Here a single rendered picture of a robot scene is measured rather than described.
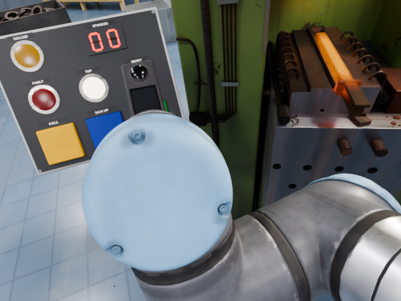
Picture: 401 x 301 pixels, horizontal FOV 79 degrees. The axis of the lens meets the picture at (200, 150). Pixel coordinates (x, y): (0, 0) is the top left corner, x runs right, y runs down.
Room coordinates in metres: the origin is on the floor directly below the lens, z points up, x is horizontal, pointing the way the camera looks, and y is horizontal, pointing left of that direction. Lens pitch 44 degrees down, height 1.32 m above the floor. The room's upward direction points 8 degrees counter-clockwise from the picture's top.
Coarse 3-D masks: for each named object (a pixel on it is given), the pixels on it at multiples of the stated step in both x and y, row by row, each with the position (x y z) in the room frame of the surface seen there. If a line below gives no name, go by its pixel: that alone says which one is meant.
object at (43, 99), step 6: (36, 90) 0.47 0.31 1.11; (42, 90) 0.47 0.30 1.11; (48, 90) 0.47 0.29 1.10; (36, 96) 0.46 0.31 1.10; (42, 96) 0.46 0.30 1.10; (48, 96) 0.46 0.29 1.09; (54, 96) 0.46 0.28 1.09; (36, 102) 0.45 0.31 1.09; (42, 102) 0.45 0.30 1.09; (48, 102) 0.45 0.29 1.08; (54, 102) 0.46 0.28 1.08; (42, 108) 0.45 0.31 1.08; (48, 108) 0.45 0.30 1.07
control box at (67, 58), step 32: (32, 32) 0.53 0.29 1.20; (64, 32) 0.53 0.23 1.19; (128, 32) 0.54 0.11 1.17; (160, 32) 0.55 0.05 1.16; (0, 64) 0.49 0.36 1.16; (64, 64) 0.50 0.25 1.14; (96, 64) 0.50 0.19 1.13; (160, 64) 0.51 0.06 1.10; (64, 96) 0.47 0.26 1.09; (32, 128) 0.43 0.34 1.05; (32, 160) 0.39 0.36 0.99
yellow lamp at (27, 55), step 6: (18, 48) 0.50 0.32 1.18; (24, 48) 0.51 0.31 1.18; (30, 48) 0.51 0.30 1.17; (18, 54) 0.50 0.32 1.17; (24, 54) 0.50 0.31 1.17; (30, 54) 0.50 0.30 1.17; (36, 54) 0.50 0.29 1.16; (18, 60) 0.49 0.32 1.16; (24, 60) 0.49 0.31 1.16; (30, 60) 0.49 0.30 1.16; (36, 60) 0.50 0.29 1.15; (24, 66) 0.49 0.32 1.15; (30, 66) 0.49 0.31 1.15
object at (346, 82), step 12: (324, 36) 0.77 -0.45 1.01; (324, 48) 0.69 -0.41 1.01; (336, 60) 0.60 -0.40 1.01; (336, 72) 0.54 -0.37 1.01; (348, 72) 0.53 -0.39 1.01; (348, 84) 0.47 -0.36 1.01; (360, 84) 0.47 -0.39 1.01; (348, 96) 0.45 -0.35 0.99; (360, 96) 0.42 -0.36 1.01; (348, 108) 0.42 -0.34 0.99; (360, 108) 0.39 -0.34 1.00
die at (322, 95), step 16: (304, 32) 0.88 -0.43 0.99; (336, 32) 0.83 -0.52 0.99; (304, 48) 0.74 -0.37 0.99; (320, 48) 0.71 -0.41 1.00; (336, 48) 0.69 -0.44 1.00; (352, 48) 0.69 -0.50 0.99; (288, 64) 0.67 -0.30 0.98; (304, 64) 0.64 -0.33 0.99; (320, 64) 0.62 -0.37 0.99; (352, 64) 0.60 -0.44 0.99; (288, 80) 0.59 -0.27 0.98; (304, 80) 0.57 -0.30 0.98; (320, 80) 0.54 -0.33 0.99; (336, 80) 0.52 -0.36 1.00; (368, 80) 0.51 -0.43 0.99; (288, 96) 0.55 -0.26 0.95; (304, 96) 0.51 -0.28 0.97; (320, 96) 0.50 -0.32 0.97; (336, 96) 0.50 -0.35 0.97; (368, 96) 0.48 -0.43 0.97; (304, 112) 0.51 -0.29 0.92; (320, 112) 0.50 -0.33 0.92; (336, 112) 0.49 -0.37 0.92; (368, 112) 0.47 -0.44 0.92
